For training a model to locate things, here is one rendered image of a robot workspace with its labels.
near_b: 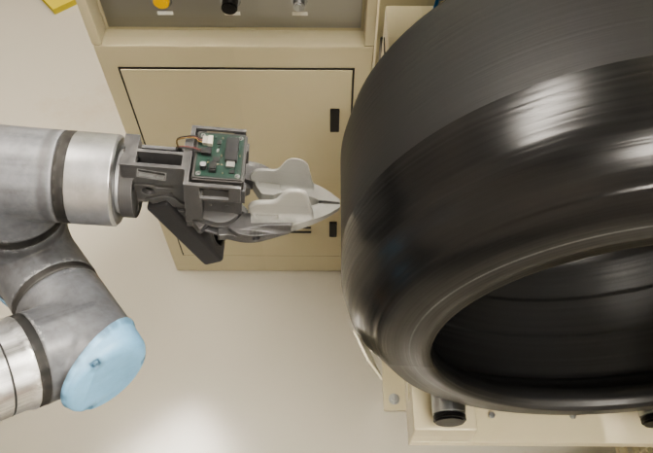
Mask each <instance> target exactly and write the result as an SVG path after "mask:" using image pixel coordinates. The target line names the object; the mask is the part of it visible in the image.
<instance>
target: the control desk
mask: <svg viewBox="0 0 653 453"><path fill-rule="evenodd" d="M76 2H77V5H78V7H79V10H80V13H81V15H82V18H83V21H84V23H85V26H86V30H87V33H88V36H89V38H90V41H91V43H92V44H93V46H94V49H95V52H96V55H97V57H98V60H99V63H100V65H101V68H102V71H103V73H104V76H105V79H106V81H107V84H108V87H109V89H110V92H111V94H112V96H113V99H114V102H115V104H116V107H117V110H118V112H119V115H120V119H121V122H122V125H123V127H124V130H125V133H129V134H141V140H142V145H152V146H164V147H177V144H176V140H177V138H178V137H181V136H187V135H190V134H191V127H192V126H193V125H203V126H213V127H225V128H237V129H247V134H246V135H247V136H248V144H250V150H249V161H254V162H258V163H261V164H263V165H265V166H267V167H269V168H270V169H276V168H279V167H280V166H281V165H282V164H283V163H284V162H285V161H286V160H287V159H289V158H301V159H303V160H305V161H306V162H307V164H308V166H309V170H310V174H311V178H312V182H313V183H314V184H315V185H318V186H320V187H322V188H324V189H326V190H327V191H329V192H331V193H332V194H334V195H335V196H336V197H338V198H339V199H340V209H339V211H337V212H336V213H334V214H333V215H331V216H329V217H328V218H326V219H324V220H322V221H320V222H318V223H315V224H313V225H311V226H308V227H305V228H302V229H299V230H296V231H292V232H291V233H289V234H287V235H283V236H280V237H276V238H273V239H269V240H265V241H261V242H257V243H242V242H236V241H232V240H226V241H225V244H224V252H223V260H222V261H219V262H215V263H211V264H204V263H203V262H202V261H201V260H200V259H199V258H198V257H197V256H196V255H195V254H193V253H192V252H191V251H190V250H189V249H188V248H187V247H186V246H185V245H184V244H183V243H182V242H181V241H180V240H179V239H178V238H177V237H176V236H175V235H174V234H173V233H172V232H171V231H170V230H169V229H168V228H167V227H166V226H164V225H163V224H162V223H161V222H159V223H160V226H161V229H162V231H163V234H164V237H165V239H166V242H167V245H168V247H169V250H170V253H171V255H172V258H173V261H174V263H175V265H176V268H177V269H178V270H305V271H341V175H340V157H341V146H342V140H343V136H344V132H345V129H346V126H347V123H348V120H349V118H350V115H351V113H352V110H353V107H354V104H355V102H356V99H357V97H358V94H359V92H360V90H361V87H362V85H363V84H364V82H365V80H366V78H367V77H368V75H369V74H370V72H371V71H372V66H373V53H374V41H375V28H376V16H377V3H378V0H76Z"/></svg>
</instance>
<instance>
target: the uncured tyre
mask: <svg viewBox="0 0 653 453"><path fill-rule="evenodd" d="M340 175H341V287H342V293H343V296H344V299H345V302H346V305H347V309H348V312H349V315H350V318H351V321H352V324H353V327H354V329H355V331H356V332H357V334H358V335H359V337H360V338H361V340H362V341H363V343H364V344H365V345H366V346H367V347H368V348H369V349H370V350H371V351H372V352H373V353H374V354H375V355H376V356H377V357H379V358H380V359H381V360H382V361H383V362H384V363H385V364H386V365H387V366H388V367H390V368H391V369H392V370H393V371H394V372H395V373H396V374H397V375H398V376H400V377H401V378H402V379H403V380H405V381H406V382H408V383H409V384H411V385H412V386H414V387H416V388H418V389H420V390H422V391H424V392H426V393H428V394H431V395H433V396H436V397H439V398H441V399H444V400H447V401H452V402H456V403H460V404H464V405H469V406H473V407H479V408H484V409H491V410H497V411H505V412H514V413H527V414H545V415H586V414H606V413H620V412H632V411H641V410H649V409H653V0H445V1H443V2H442V3H440V4H439V5H438V6H436V7H435V8H433V9H432V10H431V11H429V12H428V13H427V14H425V15H424V16H423V17H421V18H420V19H419V20H418V21H416V22H415V23H414V24H413V25H412V26H411V27H410V28H409V29H407V30H406V31H405V32H404V33H403V34H402V35H401V36H400V37H399V38H398V39H397V40H396V41H395V42H394V43H393V44H392V45H391V46H390V48H389V49H388V50H387V51H386V52H385V53H384V55H383V56H382V57H381V58H380V60H379V61H378V62H377V64H376V65H375V66H374V68H373V69H372V71H371V72H370V74H369V75H368V77H367V78H366V80H365V82H364V84H363V85H362V87H361V90H360V92H359V94H358V97H357V99H356V102H355V104H354V107H353V110H352V113H351V115H350V118H349V120H348V123H347V126H346V129H345V132H344V136H343V140H342V146H341V157H340Z"/></svg>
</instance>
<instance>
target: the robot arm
mask: <svg viewBox="0 0 653 453"><path fill-rule="evenodd" d="M207 131H215V132H207ZM218 132H226V133H218ZM229 133H234V134H229ZM246 134H247V129H237V128H225V127H213V126H203V125H193V126H192V127H191V134H190V135H187V136H181V137H178V138H177V140H176V144H177V147H164V146H152V145H142V140H141V134H129V133H125V137H124V136H123V135H121V134H113V133H101V132H89V131H76V130H65V129H52V128H41V127H29V126H17V125H5V124H0V300H1V302H2V303H4V304H5V305H6V306H7V307H9V309H10V311H11V312H12V314H13V315H11V316H7V317H5V318H2V319H1V320H0V421H3V420H5V419H7V418H10V417H12V416H15V415H17V414H20V413H21V412H23V411H26V410H35V409H37V408H39V407H42V406H44V405H47V404H50V403H52V402H55V401H58V400H61V403H62V404H63V406H64V407H66V408H69V409H71V410H73V411H85V410H88V409H93V408H95V407H98V406H100V405H102V404H104V403H106V402H107V401H109V400H111V399H112V398H114V397H115V396H116V395H118V394H119V393H120V392H121V391H122V390H124V389H125V388H126V387H127V386H128V385H129V384H130V382H131V381H132V380H133V379H134V378H135V376H136V375H137V373H138V372H139V370H140V369H141V367H142V365H143V362H144V360H145V356H146V346H145V342H144V340H143V338H142V337H141V335H140V334H139V332H138V331H137V330H136V328H135V324H134V322H133V320H132V319H131V318H128V317H127V315H126V314H125V313H124V311H123V310H122V309H121V307H120V305H119V304H118V303H117V301H116V300H115V298H114V297H113V296H112V294H111V293H110V291H109V290H108V289H107V287H106V286H105V285H104V283H103V282H102V280H101V279H100V278H99V276H98V275H97V273H96V271H95V269H94V268H93V266H92V265H91V263H90V262H89V261H88V259H87V258H86V256H85V255H84V253H83V252H82V251H81V249H80V248H79V246H78V245H77V244H76V242H75V241H74V239H73V237H72V236H71V233H70V231H69V227H68V224H78V225H92V226H104V227H116V226H117V225H119V224H120V222H121V221H122V219H123V217H125V218H137V217H138V216H139V214H140V211H141V207H142V203H143V202H148V201H149V202H148V207H147V208H148V210H149V211H150V212H151V213H152V214H153V215H154V216H155V217H156V218H157V219H158V220H159V221H160V222H161V223H162V224H163V225H164V226H166V227H167V228H168V229H169V230H170V231H171V232H172V233H173V234H174V235H175V236H176V237H177V238H178V239H179V240H180V241H181V242H182V243H183V244H184V245H185V246H186V247H187V248H188V249H189V250H190V251H191V252H192V253H193V254H195V255H196V256H197V257H198V258H199V259H200V260H201V261H202V262H203V263H204V264H211V263H215V262H219V261H222V260H223V252H224V244H225V241H226V240H232V241H236V242H242V243H257V242H261V241H265V240H269V239H273V238H276V237H280V236H283V235H287V234H289V233H291V232H292V231H296V230H299V229H302V228H305V227H309V226H311V225H313V224H315V223H318V222H320V221H322V220H324V219H326V218H328V217H329V216H331V215H333V214H334V213H336V212H337V211H339V209H340V199H339V198H338V197H336V196H335V195H334V194H332V193H331V192H329V191H327V190H326V189H324V188H322V187H320V186H318V185H315V184H314V183H313V182H312V178H311V174H310V170H309V166H308V164H307V162H306V161H305V160H303V159H301V158H289V159H287V160H286V161H285V162H284V163H283V164H282V165H281V166H280V167H279V168H276V169H270V168H269V167H267V166H265V165H263V164H261V163H258V162H254V161H249V150H250V144H248V136H247V135H246ZM180 139H186V142H185V146H179V145H178V140H180ZM251 190H253V191H254V193H255V194H256V196H257V197H258V199H259V200H254V201H252V202H250V203H249V205H248V209H247V208H246V207H245V206H244V205H243V203H245V196H247V195H249V194H250V192H251ZM248 210H249V212H250V213H248Z"/></svg>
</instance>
